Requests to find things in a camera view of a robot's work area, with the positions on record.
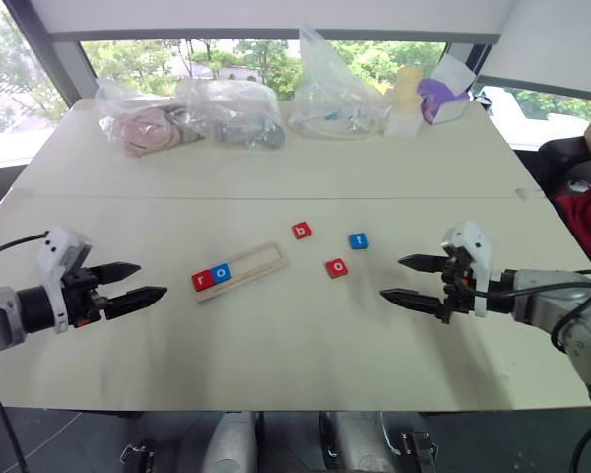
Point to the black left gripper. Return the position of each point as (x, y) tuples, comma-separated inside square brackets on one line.
[(81, 295)]

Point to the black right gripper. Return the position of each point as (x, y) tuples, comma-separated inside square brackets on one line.
[(458, 290)]

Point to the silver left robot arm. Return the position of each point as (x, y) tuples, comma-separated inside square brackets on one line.
[(0, 315)]

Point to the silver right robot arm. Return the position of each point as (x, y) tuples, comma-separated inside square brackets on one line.
[(571, 305)]

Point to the blue letter tile t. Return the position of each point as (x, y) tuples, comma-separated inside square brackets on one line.
[(359, 241)]

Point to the red letter tile r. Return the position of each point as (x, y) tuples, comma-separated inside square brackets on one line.
[(202, 280)]

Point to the red letter tile o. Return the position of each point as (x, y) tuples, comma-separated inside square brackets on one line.
[(336, 269)]

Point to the blue letter tile o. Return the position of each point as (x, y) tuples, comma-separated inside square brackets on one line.
[(221, 274)]

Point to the red letter tile b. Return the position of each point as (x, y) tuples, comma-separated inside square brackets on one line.
[(302, 231)]

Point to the wooden letter tray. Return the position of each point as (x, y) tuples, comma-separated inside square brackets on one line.
[(261, 263)]

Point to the silver robot leg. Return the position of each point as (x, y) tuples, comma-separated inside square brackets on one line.
[(359, 443), (231, 443)]

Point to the plastic bag with pink items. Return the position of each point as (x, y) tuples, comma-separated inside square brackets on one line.
[(145, 128)]

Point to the black metal clamp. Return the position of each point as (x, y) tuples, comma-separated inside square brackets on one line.
[(138, 455), (418, 451)]

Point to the purple and white box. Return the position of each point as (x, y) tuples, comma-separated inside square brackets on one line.
[(443, 96)]

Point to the black chair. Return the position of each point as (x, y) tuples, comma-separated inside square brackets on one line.
[(564, 157)]

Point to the plastic bag with grey items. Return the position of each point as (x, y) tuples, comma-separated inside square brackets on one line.
[(241, 118)]

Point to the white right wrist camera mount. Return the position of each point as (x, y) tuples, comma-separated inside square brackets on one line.
[(475, 241)]

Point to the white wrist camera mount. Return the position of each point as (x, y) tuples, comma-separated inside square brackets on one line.
[(475, 241), (54, 246)]

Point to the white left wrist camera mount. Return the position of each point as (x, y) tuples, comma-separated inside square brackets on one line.
[(54, 246)]

